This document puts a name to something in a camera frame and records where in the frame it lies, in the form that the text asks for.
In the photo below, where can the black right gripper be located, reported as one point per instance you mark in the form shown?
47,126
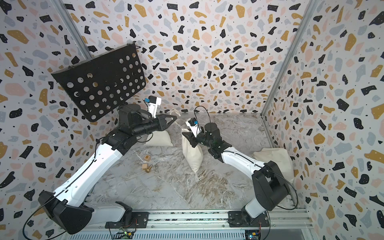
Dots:
193,140

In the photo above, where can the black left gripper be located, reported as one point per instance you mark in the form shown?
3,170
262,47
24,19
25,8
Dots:
161,122

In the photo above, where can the cream drawstring soil bag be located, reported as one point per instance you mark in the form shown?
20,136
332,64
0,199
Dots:
193,155

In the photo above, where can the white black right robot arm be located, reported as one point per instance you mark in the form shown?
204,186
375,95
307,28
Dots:
269,185

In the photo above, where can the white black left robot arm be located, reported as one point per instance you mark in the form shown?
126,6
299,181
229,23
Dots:
66,205

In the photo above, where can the cream cloth bag far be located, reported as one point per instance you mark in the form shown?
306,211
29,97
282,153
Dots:
159,139

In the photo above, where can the cream cloth bag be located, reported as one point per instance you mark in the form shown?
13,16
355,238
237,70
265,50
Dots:
159,139
279,156

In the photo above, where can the cream cloth bag at right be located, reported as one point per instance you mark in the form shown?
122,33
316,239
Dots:
279,156

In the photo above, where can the wooden letter cube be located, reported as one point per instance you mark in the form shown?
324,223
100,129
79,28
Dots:
147,158

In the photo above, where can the black music stand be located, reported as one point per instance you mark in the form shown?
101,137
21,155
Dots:
101,84

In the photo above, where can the right green circuit board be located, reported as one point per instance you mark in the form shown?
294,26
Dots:
252,235

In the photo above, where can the green circuit board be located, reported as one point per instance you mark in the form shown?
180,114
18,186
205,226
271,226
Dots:
252,235
124,235

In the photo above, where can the left green circuit board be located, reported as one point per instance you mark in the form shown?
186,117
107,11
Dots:
124,235

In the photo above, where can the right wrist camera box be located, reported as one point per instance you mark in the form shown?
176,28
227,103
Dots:
194,126

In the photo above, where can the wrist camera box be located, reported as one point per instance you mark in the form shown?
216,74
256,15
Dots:
152,103
194,126

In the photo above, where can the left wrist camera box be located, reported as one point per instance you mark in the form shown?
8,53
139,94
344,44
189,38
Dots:
152,103

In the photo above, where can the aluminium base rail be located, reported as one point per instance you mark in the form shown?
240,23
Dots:
206,225

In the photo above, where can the aluminium corner post left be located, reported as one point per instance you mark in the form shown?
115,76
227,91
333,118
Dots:
73,30

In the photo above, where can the aluminium corner post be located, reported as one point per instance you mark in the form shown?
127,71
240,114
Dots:
290,54
73,30

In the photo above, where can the aluminium corner post right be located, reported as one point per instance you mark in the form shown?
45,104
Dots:
290,54

